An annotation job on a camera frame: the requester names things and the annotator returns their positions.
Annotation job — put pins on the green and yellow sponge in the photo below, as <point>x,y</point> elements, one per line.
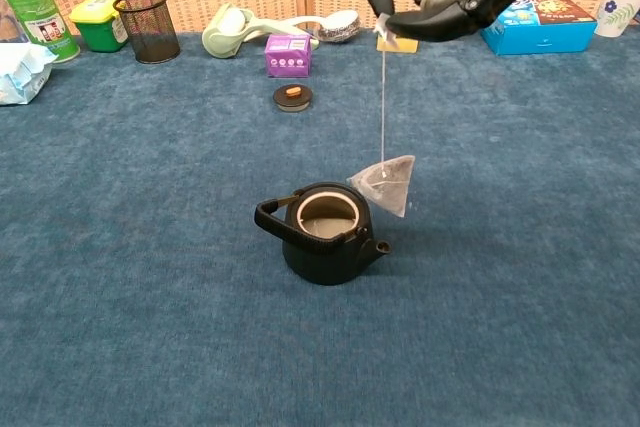
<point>407,47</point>

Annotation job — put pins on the pale green lint roller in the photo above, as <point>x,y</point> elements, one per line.
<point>219,38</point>

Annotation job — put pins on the green box with yellow lid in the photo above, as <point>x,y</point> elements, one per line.
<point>97,32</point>

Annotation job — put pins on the pack of wet wipes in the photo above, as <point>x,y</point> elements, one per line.
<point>22,74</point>

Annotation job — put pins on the small purple box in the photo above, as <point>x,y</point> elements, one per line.
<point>287,57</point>

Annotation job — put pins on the black teapot lid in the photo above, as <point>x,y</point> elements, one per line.
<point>292,101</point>

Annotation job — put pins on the blue cookie box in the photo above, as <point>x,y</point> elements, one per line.
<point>545,37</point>

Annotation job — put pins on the black teapot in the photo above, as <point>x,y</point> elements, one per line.
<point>325,267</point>

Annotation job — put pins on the black mesh pen holder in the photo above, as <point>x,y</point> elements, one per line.
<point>152,32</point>

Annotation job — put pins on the blue table cloth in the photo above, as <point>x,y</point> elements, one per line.
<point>150,247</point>

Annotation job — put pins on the tall green cylindrical can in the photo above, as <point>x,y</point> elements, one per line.
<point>35,2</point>

